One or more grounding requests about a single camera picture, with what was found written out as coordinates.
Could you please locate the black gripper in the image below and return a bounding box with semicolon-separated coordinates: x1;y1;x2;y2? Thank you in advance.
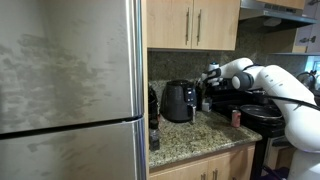
200;83;215;101

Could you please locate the dark glass wine bottle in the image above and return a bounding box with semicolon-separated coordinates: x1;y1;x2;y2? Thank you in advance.
195;82;204;112

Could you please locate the dark spice grinder bottle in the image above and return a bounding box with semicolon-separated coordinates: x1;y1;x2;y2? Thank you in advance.
148;119;161;152

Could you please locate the red soda can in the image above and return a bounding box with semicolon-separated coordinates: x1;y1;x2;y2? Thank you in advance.
230;109;242;129

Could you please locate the black kitchen stove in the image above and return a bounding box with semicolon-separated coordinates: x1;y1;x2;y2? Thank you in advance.
210;78;298;180

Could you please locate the wooden lower cabinet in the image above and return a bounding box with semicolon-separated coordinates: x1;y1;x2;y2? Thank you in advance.
148;142;257;180

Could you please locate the wooden cabinet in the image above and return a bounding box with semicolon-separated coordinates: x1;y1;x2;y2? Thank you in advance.
145;0;242;52
148;142;257;180

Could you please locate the wooden upper cabinet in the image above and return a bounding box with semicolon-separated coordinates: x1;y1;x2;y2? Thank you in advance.
145;0;242;52

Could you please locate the range hood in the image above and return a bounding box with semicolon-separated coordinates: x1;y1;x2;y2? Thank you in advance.
238;0;318;34

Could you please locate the stainless steel fridge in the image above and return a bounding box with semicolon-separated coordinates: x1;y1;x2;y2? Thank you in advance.
0;0;148;180

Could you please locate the black frying pan silver handle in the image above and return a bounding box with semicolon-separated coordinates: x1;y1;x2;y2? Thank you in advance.
239;103;284;124

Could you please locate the silver upper cabinet handle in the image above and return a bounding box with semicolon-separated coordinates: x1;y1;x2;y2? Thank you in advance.
184;7;191;46
196;8;203;46

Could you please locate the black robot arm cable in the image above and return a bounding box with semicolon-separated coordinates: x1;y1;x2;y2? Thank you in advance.
251;94;320;112

